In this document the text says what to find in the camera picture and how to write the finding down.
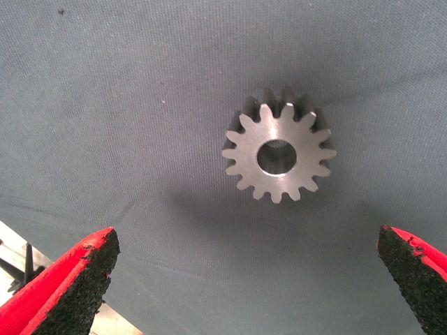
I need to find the dark grey table cloth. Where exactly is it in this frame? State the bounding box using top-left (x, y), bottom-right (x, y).
top-left (0, 0), bottom-right (447, 335)

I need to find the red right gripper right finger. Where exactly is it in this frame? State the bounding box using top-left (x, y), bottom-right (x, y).
top-left (376, 224), bottom-right (447, 335)

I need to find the small steel planetary gear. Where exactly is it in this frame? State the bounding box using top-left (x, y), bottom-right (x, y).
top-left (221, 87), bottom-right (337, 205)

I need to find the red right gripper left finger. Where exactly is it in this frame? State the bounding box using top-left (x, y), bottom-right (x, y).
top-left (0, 226), bottom-right (121, 335)

